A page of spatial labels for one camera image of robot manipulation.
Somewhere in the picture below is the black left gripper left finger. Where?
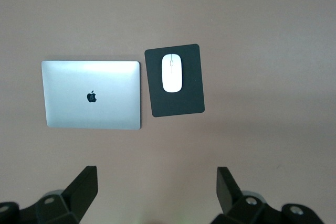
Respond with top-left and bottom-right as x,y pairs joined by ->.
0,165 -> 99,224

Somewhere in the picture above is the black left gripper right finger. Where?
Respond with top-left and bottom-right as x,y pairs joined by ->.
216,166 -> 336,224

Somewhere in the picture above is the white computer mouse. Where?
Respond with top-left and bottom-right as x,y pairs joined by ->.
161,53 -> 183,93

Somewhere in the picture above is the black mouse pad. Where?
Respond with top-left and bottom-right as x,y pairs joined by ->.
144,43 -> 206,118

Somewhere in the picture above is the silver laptop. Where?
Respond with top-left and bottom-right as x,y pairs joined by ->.
40,60 -> 142,131

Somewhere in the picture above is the brown table cover mat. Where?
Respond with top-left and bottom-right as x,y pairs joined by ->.
0,0 -> 336,224

